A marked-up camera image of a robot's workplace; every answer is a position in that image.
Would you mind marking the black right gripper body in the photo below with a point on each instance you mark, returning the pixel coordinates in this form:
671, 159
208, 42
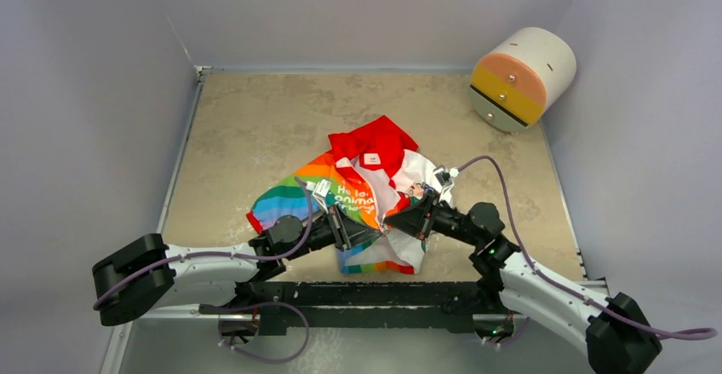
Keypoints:
423, 216

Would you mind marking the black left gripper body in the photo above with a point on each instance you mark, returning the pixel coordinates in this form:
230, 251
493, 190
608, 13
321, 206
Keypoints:
325, 233

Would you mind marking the rainbow red white kids jacket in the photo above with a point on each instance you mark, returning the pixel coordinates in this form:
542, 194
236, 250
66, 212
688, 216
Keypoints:
376, 171

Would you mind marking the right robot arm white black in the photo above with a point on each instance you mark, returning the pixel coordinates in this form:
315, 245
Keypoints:
605, 329

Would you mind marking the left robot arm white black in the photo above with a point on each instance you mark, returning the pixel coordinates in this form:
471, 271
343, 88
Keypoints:
148, 273

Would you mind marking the round pastel drawer cabinet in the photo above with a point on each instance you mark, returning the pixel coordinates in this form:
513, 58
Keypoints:
513, 85

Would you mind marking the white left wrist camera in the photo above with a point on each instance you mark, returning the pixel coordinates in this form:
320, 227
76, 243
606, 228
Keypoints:
319, 188

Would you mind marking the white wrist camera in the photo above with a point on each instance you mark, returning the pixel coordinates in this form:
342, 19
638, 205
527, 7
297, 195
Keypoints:
445, 177
319, 188

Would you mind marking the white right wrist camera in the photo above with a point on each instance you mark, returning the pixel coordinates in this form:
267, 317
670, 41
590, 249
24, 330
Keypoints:
445, 177

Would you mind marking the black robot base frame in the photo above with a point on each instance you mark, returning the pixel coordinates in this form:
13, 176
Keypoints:
270, 308

